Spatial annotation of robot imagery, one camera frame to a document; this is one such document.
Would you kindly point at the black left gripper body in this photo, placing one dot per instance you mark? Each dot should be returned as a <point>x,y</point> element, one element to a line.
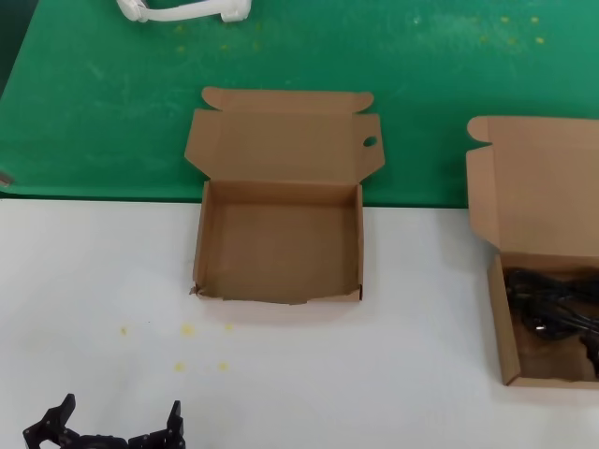
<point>100,442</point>

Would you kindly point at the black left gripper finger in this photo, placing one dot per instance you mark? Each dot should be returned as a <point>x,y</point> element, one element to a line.
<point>168,437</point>
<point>47,430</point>

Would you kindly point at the torn open cardboard box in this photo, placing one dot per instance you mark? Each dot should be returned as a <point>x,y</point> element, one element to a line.
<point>281,243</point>

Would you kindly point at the intact open cardboard box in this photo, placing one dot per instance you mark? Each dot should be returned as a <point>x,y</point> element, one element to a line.
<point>538,187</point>

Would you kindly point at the green table cloth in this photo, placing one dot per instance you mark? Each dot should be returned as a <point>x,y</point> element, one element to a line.
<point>93,117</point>

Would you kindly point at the white VR headset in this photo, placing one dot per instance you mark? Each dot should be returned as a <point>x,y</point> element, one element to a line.
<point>135,9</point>

